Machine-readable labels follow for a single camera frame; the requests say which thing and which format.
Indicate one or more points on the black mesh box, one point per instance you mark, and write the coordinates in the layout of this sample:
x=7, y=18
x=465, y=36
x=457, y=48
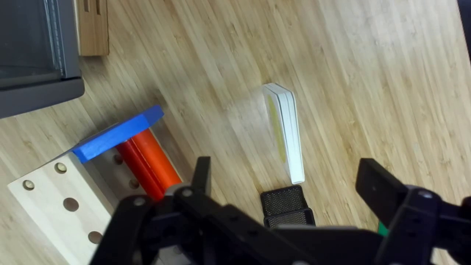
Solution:
x=285, y=207

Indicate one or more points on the green rectangular block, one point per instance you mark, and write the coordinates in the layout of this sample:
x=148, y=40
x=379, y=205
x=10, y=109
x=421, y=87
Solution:
x=381, y=229

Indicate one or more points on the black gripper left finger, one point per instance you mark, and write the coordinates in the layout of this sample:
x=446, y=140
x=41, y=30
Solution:
x=200, y=180

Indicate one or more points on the grey toaster oven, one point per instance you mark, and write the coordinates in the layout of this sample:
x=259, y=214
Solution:
x=38, y=55

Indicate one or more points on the yellow and white book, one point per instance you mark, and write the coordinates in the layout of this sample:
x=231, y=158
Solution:
x=281, y=108

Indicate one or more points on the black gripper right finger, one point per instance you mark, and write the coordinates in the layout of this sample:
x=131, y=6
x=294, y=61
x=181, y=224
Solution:
x=378, y=189

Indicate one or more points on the wooden blue toy toolbox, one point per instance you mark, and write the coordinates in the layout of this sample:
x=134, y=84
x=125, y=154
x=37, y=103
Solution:
x=70, y=198

